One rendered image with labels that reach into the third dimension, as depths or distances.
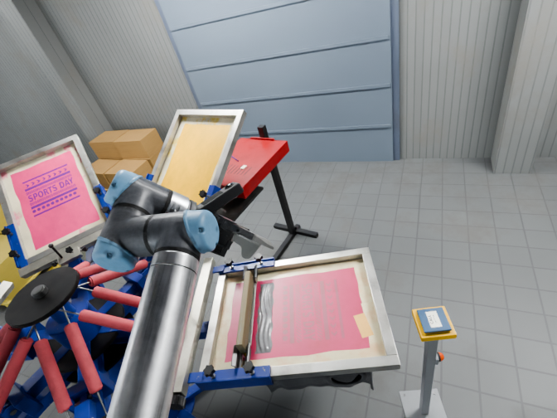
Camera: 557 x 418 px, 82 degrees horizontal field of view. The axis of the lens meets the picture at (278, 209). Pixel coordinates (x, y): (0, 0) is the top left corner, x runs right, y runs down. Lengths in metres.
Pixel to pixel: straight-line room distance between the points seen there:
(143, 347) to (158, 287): 0.08
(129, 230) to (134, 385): 0.25
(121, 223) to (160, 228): 0.09
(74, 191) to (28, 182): 0.32
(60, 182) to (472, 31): 3.49
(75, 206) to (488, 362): 2.81
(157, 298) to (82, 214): 1.99
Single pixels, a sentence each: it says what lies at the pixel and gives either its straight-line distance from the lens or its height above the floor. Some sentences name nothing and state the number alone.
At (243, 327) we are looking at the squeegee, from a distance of 1.44.
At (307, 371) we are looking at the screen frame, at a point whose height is 0.99.
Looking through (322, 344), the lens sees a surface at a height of 0.96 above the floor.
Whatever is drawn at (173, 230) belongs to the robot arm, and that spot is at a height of 1.91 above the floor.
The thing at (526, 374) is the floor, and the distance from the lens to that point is 2.56.
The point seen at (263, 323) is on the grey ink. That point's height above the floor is 0.96.
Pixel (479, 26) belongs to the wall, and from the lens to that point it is 3.59.
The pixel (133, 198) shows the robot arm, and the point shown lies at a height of 1.93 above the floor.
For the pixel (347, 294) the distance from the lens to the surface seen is 1.55.
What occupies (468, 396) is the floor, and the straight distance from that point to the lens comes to 2.43.
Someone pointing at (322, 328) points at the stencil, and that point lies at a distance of 1.47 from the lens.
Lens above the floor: 2.22
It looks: 38 degrees down
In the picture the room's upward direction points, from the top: 17 degrees counter-clockwise
